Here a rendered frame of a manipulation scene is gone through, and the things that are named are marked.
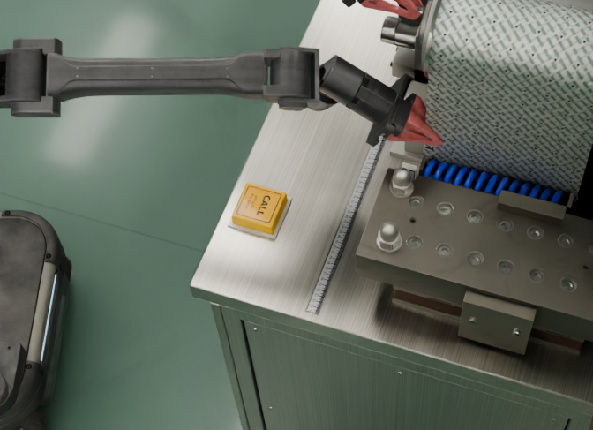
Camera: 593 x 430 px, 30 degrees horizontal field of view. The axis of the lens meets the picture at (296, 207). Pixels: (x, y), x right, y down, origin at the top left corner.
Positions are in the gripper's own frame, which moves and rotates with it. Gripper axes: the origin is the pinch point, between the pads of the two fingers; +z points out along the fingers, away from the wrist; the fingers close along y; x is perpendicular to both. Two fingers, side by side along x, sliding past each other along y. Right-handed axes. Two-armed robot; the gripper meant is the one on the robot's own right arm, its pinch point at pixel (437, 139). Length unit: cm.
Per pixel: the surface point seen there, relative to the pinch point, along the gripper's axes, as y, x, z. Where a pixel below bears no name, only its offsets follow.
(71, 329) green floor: 5, -136, -21
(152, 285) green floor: -13, -129, -9
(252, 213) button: 11.8, -26.0, -15.4
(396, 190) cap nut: 8.4, -4.6, -1.6
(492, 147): 0.3, 5.4, 6.4
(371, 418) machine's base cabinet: 26, -44, 23
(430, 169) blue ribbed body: 3.2, -3.2, 1.8
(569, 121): 0.3, 19.0, 9.8
